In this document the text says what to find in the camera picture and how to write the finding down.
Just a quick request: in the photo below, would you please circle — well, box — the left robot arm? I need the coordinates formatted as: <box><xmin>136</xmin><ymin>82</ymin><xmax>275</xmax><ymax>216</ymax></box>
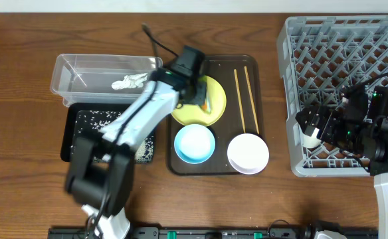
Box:
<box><xmin>65</xmin><ymin>46</ymin><xmax>210</xmax><ymax>238</ymax></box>

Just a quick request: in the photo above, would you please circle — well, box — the green snack wrapper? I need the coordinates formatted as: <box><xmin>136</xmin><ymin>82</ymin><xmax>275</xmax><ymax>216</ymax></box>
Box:
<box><xmin>200</xmin><ymin>94</ymin><xmax>212</xmax><ymax>114</ymax></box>

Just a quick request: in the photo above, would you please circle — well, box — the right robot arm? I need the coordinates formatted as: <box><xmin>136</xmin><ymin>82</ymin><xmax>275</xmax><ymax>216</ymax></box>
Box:
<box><xmin>296</xmin><ymin>72</ymin><xmax>388</xmax><ymax>238</ymax></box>

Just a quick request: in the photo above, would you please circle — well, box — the yellow plate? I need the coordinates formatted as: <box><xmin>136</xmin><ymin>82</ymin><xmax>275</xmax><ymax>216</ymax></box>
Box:
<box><xmin>171</xmin><ymin>76</ymin><xmax>227</xmax><ymax>126</ymax></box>

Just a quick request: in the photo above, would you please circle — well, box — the white cup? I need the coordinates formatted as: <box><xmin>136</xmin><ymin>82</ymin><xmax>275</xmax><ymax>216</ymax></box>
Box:
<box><xmin>302</xmin><ymin>134</ymin><xmax>321</xmax><ymax>148</ymax></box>

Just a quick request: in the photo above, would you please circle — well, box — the food scraps rice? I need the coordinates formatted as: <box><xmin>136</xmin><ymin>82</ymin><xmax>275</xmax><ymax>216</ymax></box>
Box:
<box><xmin>69</xmin><ymin>110</ymin><xmax>155</xmax><ymax>164</ymax></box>

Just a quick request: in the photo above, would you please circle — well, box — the white bowl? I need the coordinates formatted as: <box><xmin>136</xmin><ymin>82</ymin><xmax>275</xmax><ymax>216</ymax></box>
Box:
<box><xmin>227</xmin><ymin>133</ymin><xmax>270</xmax><ymax>175</ymax></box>

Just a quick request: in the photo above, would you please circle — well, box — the brown serving tray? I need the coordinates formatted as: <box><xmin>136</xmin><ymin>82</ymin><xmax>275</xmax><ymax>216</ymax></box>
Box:
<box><xmin>167</xmin><ymin>55</ymin><xmax>265</xmax><ymax>176</ymax></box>

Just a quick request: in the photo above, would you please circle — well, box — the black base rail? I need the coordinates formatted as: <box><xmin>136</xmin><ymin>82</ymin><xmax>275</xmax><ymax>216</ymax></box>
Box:
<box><xmin>47</xmin><ymin>219</ymin><xmax>379</xmax><ymax>239</ymax></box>

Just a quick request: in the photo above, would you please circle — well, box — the clear plastic bin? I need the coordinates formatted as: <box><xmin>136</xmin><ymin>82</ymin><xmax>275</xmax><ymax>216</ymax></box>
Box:
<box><xmin>50</xmin><ymin>54</ymin><xmax>163</xmax><ymax>107</ymax></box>

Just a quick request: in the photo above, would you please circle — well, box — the left wooden chopstick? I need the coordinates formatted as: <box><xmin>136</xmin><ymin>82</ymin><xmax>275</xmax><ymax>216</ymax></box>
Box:
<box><xmin>233</xmin><ymin>69</ymin><xmax>246</xmax><ymax>133</ymax></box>

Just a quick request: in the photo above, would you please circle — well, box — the right wooden chopstick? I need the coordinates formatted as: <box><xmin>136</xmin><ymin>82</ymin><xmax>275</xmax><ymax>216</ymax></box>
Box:
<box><xmin>244</xmin><ymin>66</ymin><xmax>260</xmax><ymax>135</ymax></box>

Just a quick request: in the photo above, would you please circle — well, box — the light blue bowl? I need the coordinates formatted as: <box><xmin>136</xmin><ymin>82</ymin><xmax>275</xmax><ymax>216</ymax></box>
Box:
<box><xmin>173</xmin><ymin>124</ymin><xmax>216</xmax><ymax>165</ymax></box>

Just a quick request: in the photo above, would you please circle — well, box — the white tissue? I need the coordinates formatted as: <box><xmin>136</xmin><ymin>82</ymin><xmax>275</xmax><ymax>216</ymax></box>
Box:
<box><xmin>112</xmin><ymin>73</ymin><xmax>148</xmax><ymax>90</ymax></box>

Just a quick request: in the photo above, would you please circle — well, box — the wooden chopstick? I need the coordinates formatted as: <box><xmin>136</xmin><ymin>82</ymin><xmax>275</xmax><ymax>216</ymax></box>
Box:
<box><xmin>244</xmin><ymin>66</ymin><xmax>260</xmax><ymax>135</ymax></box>
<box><xmin>233</xmin><ymin>69</ymin><xmax>246</xmax><ymax>133</ymax></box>

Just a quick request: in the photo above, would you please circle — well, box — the black tray bin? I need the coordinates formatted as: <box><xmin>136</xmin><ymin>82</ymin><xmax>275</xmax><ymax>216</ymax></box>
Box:
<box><xmin>60</xmin><ymin>102</ymin><xmax>157</xmax><ymax>165</ymax></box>

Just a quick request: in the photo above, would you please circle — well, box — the grey dishwasher rack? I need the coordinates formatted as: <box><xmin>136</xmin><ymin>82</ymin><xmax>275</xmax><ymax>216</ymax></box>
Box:
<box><xmin>277</xmin><ymin>15</ymin><xmax>388</xmax><ymax>177</ymax></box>

